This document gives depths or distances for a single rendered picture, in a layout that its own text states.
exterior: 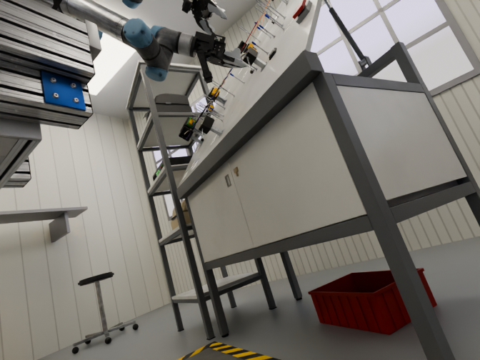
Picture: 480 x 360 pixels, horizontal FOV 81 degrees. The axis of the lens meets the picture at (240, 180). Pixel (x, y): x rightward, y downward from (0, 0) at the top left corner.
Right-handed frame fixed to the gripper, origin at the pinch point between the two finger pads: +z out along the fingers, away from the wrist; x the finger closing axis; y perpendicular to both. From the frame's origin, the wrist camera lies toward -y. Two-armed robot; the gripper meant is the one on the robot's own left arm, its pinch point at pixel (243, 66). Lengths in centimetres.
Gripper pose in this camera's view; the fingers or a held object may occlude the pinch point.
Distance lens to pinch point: 113.6
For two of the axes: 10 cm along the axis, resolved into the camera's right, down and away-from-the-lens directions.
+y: 2.5, -9.7, -0.2
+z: 9.7, 2.5, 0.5
